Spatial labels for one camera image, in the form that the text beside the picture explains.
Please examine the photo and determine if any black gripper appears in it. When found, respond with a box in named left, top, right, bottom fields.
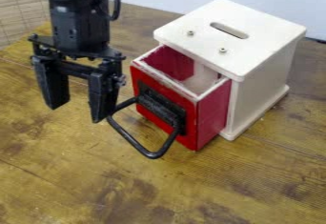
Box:
left=29, top=0, right=124, bottom=123

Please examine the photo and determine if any white wooden box cabinet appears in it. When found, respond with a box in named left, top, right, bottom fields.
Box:
left=153, top=0, right=306, bottom=140

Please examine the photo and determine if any red drawer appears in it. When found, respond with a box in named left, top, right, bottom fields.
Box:
left=129, top=45, right=231, bottom=151

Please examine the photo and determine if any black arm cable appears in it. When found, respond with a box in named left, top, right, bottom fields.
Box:
left=94, top=0, right=122, bottom=22

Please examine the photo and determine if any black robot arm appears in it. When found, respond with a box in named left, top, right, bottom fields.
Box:
left=29, top=0, right=124, bottom=122

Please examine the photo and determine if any black metal drawer handle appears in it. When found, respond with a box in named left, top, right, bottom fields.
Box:
left=106, top=81, right=185, bottom=159

